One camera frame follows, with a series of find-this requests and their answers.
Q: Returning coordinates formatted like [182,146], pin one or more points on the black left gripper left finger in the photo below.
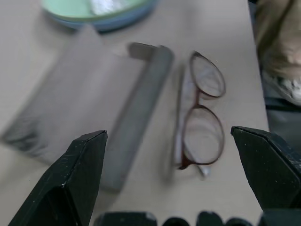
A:
[70,179]

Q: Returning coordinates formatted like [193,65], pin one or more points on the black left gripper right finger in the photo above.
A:
[265,169]

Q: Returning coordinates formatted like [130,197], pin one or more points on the grey open glasses case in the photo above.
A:
[94,113]

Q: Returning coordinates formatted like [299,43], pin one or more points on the red-brown framed eyeglasses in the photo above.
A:
[202,113]

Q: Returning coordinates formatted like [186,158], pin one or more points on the grey-white sneaker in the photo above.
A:
[285,86]

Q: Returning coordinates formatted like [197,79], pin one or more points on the person's beige trouser leg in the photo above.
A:
[279,35]

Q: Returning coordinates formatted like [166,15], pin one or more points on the blue plate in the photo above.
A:
[113,22]

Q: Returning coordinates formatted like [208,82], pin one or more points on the light green plate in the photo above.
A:
[94,8]

